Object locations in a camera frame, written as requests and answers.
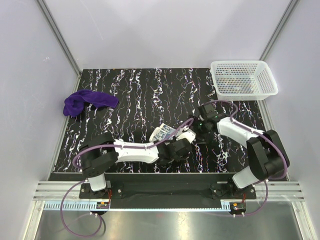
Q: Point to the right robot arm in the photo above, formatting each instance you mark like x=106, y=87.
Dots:
x=267, y=158

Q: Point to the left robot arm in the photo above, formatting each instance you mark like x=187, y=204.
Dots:
x=99, y=154

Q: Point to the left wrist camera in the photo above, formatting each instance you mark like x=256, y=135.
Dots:
x=188, y=135

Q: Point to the aluminium frame rail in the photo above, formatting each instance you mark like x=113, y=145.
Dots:
x=274, y=191

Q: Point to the white plastic basket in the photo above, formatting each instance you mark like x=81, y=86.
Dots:
x=243, y=80

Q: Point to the black marble pattern mat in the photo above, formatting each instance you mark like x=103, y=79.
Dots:
x=147, y=98

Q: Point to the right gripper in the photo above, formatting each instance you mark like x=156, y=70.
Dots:
x=201, y=138

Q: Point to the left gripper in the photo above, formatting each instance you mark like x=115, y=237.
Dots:
x=174, y=140

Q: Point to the purple towel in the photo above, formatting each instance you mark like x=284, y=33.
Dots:
x=75, y=103

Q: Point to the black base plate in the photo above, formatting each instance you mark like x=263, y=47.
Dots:
x=174, y=177

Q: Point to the blue white patterned towel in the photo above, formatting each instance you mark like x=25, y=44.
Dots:
x=162, y=132

